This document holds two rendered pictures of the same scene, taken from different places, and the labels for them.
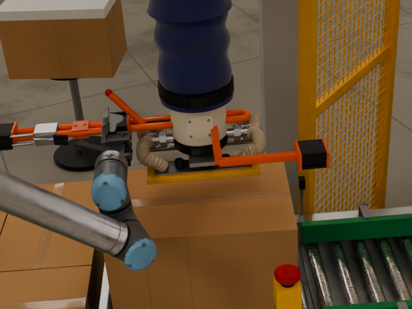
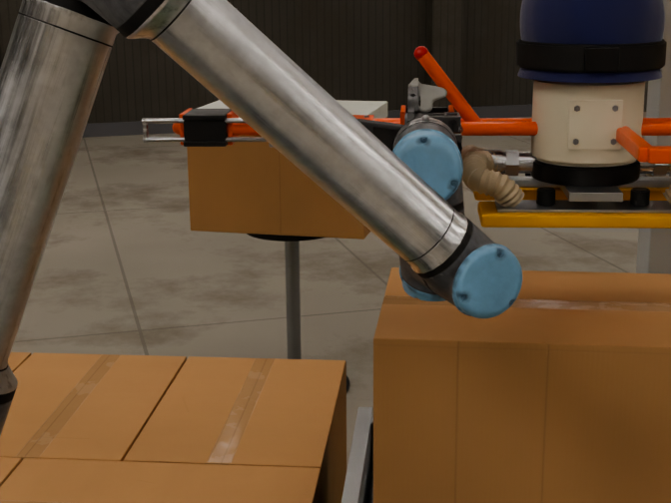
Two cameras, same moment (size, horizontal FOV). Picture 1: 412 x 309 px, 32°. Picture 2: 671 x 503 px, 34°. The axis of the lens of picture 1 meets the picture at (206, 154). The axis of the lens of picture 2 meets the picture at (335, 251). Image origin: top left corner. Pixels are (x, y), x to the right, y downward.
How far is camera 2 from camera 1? 0.85 m
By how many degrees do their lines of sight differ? 17
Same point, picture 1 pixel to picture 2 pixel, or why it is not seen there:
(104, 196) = (417, 169)
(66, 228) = (349, 169)
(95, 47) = not seen: hidden behind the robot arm
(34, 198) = (296, 80)
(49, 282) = (237, 484)
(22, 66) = (215, 209)
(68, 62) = (292, 207)
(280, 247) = not seen: outside the picture
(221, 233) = (623, 345)
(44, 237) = (232, 423)
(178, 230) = (531, 335)
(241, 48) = not seen: hidden behind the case
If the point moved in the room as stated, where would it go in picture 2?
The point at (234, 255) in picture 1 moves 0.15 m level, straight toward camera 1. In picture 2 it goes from (644, 402) to (659, 445)
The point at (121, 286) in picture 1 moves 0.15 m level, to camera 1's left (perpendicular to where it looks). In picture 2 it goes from (398, 452) to (303, 449)
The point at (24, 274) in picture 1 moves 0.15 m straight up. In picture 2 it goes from (191, 469) to (188, 397)
